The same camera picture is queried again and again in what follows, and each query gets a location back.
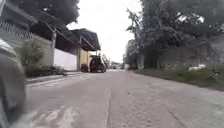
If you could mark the dark open vehicle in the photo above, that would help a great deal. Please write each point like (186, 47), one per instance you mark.
(97, 65)

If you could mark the building with canopy roof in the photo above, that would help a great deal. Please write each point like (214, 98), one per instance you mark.
(86, 38)

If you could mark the grey concrete road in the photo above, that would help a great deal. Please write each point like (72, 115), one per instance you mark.
(133, 100)

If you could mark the pole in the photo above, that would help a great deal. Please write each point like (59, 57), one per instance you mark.
(53, 43)

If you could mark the concrete kerb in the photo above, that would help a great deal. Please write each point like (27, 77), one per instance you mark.
(46, 79)

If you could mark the dense row of trees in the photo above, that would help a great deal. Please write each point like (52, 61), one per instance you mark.
(166, 23)

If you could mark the low dark shrubs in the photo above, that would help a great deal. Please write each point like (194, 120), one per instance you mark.
(43, 71)

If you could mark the grass verge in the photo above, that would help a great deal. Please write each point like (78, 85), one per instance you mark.
(186, 76)

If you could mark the dark overhanging tree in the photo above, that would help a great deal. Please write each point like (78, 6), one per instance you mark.
(56, 8)

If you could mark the green bush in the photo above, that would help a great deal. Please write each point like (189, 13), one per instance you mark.
(31, 53)

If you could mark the white object on grass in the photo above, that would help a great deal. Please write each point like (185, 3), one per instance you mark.
(196, 67)

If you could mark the grey car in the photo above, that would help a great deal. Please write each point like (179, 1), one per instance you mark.
(11, 86)

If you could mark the yellow wall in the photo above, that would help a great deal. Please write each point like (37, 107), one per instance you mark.
(84, 58)

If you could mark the white wall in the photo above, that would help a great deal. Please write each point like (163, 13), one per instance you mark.
(65, 60)

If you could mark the grey stone wall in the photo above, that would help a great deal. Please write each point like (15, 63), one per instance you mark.
(200, 51)

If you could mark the grey wall with railing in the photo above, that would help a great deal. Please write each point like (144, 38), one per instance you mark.
(10, 38)

